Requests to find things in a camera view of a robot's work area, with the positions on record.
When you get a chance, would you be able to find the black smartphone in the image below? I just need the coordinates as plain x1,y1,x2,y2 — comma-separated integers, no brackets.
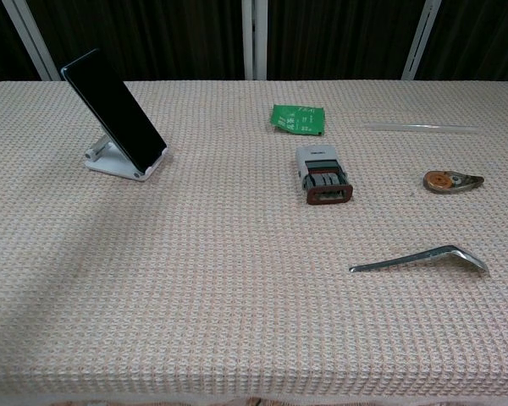
60,47,168,174

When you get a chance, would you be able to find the white folding phone stand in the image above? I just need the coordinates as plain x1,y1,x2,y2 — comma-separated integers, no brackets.
83,134,168,183

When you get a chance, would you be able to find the grey date stamp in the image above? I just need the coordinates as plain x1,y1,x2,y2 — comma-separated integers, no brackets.
295,144,355,206

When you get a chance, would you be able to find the beige waffle tablecloth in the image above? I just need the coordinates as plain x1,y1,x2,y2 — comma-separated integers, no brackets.
0,79,508,406

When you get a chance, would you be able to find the green foil packet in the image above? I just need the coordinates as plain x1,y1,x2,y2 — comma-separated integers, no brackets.
269,103,326,137

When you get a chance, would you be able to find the bent metal tool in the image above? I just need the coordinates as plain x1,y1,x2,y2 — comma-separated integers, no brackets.
348,244,491,278

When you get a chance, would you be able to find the clear plastic tube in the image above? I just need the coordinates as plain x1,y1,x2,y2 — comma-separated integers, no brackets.
363,121,482,134

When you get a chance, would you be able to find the brown correction tape dispenser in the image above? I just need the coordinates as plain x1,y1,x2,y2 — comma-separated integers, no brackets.
422,169,486,195

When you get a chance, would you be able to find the black curtain panel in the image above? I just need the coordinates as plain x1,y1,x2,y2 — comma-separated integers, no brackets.
0,0,41,92
266,0,428,81
414,0,508,84
27,0,246,81

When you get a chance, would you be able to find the white frame post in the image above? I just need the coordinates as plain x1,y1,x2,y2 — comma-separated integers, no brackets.
400,0,443,81
241,0,268,81
0,0,62,81

